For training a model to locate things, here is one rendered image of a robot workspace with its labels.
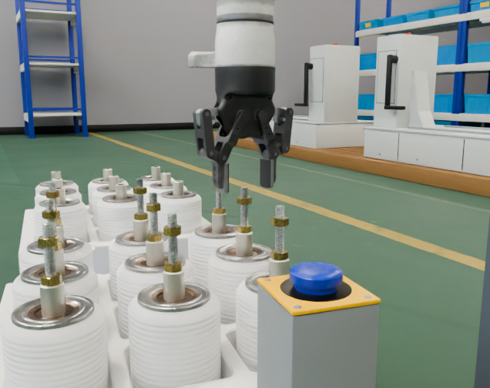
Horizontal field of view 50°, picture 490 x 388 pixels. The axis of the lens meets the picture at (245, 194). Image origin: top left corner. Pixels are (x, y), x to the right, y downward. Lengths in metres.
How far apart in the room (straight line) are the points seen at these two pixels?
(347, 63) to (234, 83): 3.26
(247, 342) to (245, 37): 0.34
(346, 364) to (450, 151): 2.48
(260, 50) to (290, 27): 7.26
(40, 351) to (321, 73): 3.42
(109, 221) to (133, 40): 5.95
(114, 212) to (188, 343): 0.55
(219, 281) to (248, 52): 0.28
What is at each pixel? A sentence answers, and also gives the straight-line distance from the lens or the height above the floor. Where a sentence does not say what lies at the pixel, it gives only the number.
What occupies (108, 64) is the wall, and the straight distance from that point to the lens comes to 6.83.
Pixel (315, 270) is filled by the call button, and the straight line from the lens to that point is 0.39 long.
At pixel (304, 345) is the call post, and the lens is 0.38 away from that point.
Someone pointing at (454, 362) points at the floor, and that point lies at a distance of 1.02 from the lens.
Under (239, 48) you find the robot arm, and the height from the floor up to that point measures 0.51.
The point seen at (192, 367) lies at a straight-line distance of 0.54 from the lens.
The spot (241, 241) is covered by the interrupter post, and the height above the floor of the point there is 0.27.
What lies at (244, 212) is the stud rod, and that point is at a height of 0.31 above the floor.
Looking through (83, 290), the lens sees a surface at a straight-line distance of 0.63.
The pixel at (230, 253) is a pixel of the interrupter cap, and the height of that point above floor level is 0.25.
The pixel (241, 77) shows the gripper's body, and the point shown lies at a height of 0.48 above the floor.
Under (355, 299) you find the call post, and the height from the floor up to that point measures 0.31.
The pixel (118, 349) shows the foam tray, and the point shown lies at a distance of 0.62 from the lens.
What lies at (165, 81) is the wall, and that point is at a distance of 7.02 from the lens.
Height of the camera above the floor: 0.46
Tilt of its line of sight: 11 degrees down
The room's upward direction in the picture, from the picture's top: straight up
